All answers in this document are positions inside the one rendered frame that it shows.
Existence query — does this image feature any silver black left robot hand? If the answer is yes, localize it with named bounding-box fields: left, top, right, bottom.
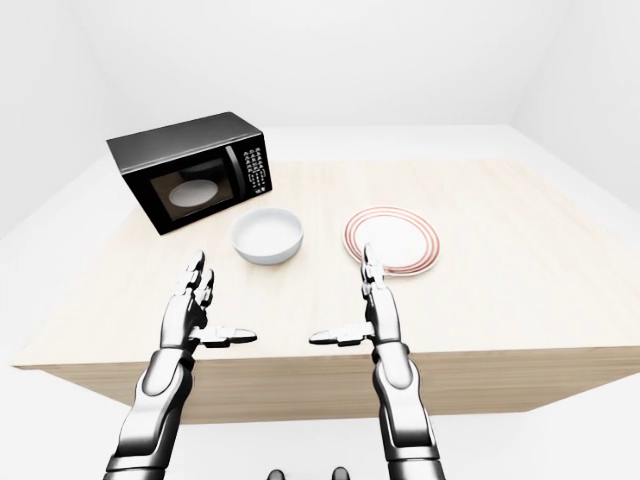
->
left=158, top=250, right=259, bottom=354

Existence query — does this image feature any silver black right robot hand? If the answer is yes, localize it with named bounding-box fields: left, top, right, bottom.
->
left=308, top=243, right=405, bottom=347

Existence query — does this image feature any white plate with red rings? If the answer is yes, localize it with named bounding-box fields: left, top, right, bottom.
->
left=341, top=206, right=442, bottom=280

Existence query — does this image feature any white bowl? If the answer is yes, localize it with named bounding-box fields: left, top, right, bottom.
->
left=230, top=207, right=305, bottom=266

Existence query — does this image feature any black microwave oven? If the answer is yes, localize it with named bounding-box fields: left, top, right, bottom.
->
left=105, top=111, right=273, bottom=237

